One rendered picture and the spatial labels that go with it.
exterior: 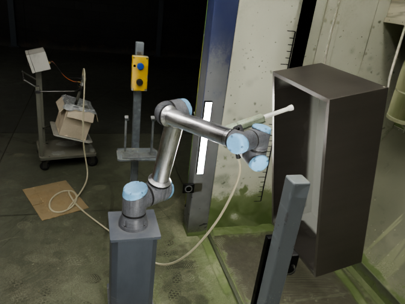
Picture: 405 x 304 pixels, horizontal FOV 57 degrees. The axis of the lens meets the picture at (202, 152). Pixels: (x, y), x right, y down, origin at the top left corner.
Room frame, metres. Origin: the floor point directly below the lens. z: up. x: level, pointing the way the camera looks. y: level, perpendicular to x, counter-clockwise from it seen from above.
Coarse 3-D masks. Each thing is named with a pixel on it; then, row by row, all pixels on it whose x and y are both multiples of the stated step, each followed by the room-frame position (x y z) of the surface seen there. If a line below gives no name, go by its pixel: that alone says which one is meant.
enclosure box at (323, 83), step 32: (320, 64) 2.45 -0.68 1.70; (288, 96) 2.42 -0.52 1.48; (320, 96) 1.88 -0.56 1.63; (352, 96) 1.85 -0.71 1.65; (384, 96) 1.93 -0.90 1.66; (288, 128) 2.44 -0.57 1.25; (320, 128) 2.48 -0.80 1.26; (352, 128) 1.87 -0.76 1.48; (288, 160) 2.46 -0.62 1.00; (320, 160) 2.47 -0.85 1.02; (352, 160) 1.90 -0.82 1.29; (320, 192) 1.87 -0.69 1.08; (352, 192) 1.92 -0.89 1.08; (320, 224) 1.87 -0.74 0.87; (352, 224) 1.95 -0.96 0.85; (320, 256) 1.89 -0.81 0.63; (352, 256) 1.98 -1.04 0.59
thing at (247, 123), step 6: (288, 108) 2.01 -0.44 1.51; (258, 114) 1.99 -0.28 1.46; (270, 114) 1.98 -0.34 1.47; (276, 114) 1.98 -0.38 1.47; (240, 120) 1.95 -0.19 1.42; (246, 120) 1.94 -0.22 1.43; (252, 120) 1.93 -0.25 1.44; (258, 120) 1.94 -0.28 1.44; (264, 120) 1.95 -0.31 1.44; (228, 126) 1.91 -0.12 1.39; (246, 126) 1.92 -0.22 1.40
